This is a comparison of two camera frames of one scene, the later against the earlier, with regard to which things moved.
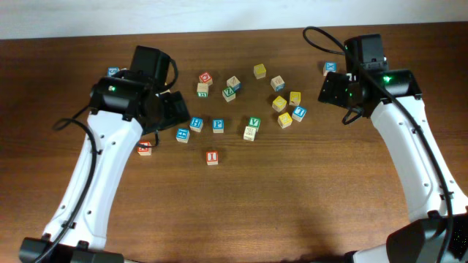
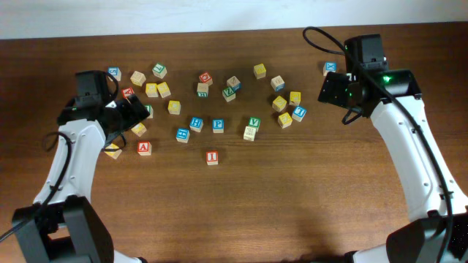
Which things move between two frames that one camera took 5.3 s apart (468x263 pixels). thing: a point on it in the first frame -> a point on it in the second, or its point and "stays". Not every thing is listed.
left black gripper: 178,109 -> 132,117
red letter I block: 212,158 stays
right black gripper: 331,88 stays
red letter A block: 145,151 stays
